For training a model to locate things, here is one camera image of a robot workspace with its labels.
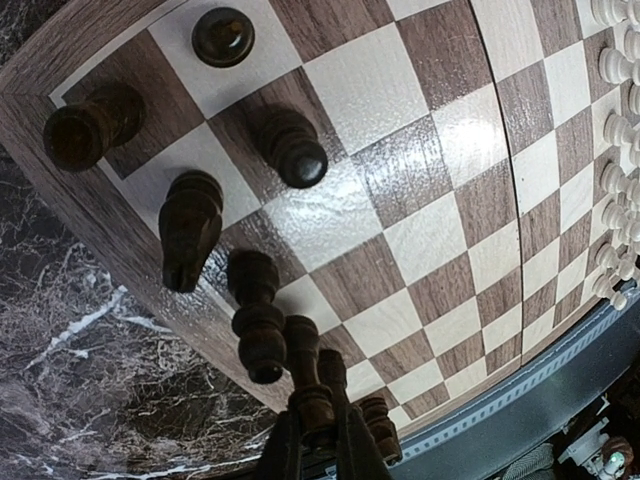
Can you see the wooden chess board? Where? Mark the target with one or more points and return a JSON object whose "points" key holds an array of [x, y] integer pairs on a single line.
{"points": [[475, 151]]}

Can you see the dark chess bishop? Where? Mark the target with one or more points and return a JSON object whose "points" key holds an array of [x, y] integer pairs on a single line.
{"points": [[253, 281]]}

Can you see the dark chess pawn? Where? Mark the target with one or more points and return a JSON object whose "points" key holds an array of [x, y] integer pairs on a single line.
{"points": [[288, 143], [223, 37]]}

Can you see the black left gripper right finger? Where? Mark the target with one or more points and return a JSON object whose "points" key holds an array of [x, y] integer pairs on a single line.
{"points": [[357, 453]]}

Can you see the white slotted cable duct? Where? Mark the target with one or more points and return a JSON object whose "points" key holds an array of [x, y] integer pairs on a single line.
{"points": [[530, 406]]}

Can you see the dark chess knight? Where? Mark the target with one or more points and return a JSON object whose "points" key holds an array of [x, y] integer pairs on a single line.
{"points": [[190, 224]]}

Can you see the dark chess king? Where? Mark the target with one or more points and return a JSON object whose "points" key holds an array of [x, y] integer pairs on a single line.
{"points": [[310, 400]]}

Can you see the dark chess queen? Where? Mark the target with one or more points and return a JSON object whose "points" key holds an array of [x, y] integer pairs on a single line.
{"points": [[333, 373]]}

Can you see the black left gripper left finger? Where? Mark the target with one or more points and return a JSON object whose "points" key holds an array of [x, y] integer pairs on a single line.
{"points": [[282, 454]]}

